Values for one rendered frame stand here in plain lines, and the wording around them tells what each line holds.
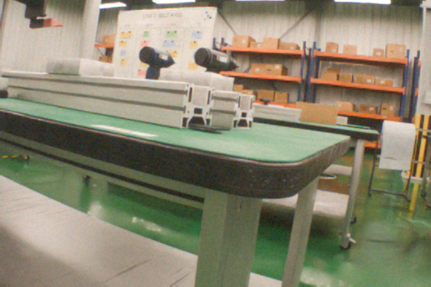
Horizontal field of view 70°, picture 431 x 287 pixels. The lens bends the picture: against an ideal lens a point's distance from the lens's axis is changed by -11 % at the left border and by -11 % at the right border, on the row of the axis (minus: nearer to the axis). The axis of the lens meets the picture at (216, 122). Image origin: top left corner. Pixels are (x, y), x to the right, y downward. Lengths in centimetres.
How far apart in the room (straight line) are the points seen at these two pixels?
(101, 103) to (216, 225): 42
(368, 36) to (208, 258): 1112
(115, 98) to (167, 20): 369
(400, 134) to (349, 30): 766
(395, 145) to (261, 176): 388
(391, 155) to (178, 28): 295
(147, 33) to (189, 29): 63
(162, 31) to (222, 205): 403
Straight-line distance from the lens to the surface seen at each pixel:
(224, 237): 48
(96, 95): 80
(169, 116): 64
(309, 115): 275
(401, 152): 426
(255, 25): 1229
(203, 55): 104
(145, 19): 463
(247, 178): 38
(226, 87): 88
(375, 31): 1150
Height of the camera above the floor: 83
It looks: 3 degrees down
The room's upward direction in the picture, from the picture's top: 7 degrees clockwise
